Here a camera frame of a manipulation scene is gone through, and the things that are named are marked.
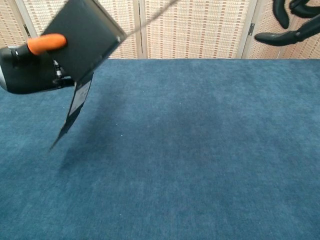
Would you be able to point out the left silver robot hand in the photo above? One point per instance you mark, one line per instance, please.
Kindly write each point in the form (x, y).
(27, 72)

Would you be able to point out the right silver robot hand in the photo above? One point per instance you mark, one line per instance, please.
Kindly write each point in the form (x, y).
(307, 27)

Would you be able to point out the dark foldable cardboard box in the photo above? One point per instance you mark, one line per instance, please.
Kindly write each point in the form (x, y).
(82, 37)

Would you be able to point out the black screen hinge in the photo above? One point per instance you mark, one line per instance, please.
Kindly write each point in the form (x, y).
(252, 28)
(25, 28)

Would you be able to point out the woven bamboo screen panel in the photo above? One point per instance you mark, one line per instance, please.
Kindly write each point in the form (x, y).
(265, 15)
(130, 50)
(10, 20)
(195, 30)

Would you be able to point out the blue felt table cover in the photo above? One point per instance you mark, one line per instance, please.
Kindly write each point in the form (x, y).
(187, 150)

